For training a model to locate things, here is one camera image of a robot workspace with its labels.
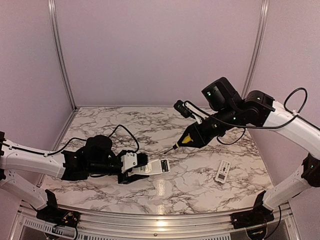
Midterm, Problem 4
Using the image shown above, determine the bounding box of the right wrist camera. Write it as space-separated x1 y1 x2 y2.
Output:
173 100 204 124

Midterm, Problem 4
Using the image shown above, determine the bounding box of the left aluminium corner post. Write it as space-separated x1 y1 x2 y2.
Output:
48 0 77 112

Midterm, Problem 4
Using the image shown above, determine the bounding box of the aluminium front rail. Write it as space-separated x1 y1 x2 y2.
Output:
9 201 302 240

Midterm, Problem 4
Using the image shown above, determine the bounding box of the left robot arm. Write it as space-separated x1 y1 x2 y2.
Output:
0 132 155 223

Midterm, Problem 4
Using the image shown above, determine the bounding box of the small white remote control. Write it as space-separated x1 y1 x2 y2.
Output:
215 160 231 184

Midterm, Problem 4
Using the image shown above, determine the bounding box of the yellow handled screwdriver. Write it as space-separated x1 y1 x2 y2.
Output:
164 134 193 154

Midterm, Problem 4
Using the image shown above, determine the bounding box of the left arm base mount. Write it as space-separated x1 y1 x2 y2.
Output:
36 207 80 228

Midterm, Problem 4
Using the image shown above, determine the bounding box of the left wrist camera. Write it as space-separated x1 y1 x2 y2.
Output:
120 152 149 175

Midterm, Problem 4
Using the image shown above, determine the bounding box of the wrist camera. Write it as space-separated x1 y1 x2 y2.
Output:
173 100 204 124
120 152 149 175

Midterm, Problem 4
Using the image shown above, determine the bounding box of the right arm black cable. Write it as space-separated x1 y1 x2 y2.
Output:
184 87 309 146

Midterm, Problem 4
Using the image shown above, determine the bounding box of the aluminium corner post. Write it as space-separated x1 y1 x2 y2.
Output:
48 0 77 112
241 0 270 98

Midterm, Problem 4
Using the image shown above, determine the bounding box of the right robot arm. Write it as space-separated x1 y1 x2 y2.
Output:
173 77 320 224

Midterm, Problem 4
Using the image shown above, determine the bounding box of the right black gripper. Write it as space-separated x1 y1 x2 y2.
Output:
177 103 242 149

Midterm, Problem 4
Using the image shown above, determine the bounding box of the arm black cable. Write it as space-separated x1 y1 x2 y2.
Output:
184 87 309 146
0 124 140 156

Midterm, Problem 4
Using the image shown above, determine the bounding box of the large white remote control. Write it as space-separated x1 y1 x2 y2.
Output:
131 159 171 176

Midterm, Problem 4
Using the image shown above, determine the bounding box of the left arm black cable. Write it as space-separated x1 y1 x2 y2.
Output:
0 124 140 156

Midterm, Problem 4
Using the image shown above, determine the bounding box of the right aluminium corner post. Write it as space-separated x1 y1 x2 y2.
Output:
241 0 270 98

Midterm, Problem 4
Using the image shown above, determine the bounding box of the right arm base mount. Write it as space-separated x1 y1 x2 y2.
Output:
230 210 275 229

